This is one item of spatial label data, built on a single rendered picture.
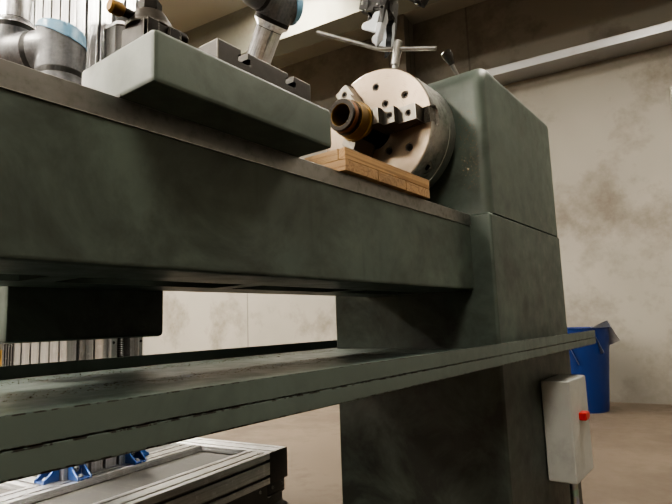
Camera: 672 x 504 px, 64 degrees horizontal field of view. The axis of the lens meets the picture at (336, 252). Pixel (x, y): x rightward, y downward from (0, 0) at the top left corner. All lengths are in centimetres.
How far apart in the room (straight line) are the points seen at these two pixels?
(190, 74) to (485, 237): 89
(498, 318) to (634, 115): 329
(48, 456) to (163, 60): 39
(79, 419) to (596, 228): 406
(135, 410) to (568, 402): 127
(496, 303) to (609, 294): 297
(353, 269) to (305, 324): 421
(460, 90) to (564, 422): 90
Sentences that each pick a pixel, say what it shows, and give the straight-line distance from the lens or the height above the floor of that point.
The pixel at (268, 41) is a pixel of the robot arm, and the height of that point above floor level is 153.
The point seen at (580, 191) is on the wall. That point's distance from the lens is 436.
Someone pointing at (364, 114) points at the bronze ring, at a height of 108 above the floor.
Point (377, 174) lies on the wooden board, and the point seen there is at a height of 88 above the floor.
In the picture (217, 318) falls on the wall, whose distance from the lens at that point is 579.
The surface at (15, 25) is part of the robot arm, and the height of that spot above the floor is 138.
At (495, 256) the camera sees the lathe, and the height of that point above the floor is 76.
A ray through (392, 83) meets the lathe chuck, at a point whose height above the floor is 119.
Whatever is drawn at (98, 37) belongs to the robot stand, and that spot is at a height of 151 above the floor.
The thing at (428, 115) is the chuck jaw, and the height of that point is 108.
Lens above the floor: 61
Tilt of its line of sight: 7 degrees up
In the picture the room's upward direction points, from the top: 2 degrees counter-clockwise
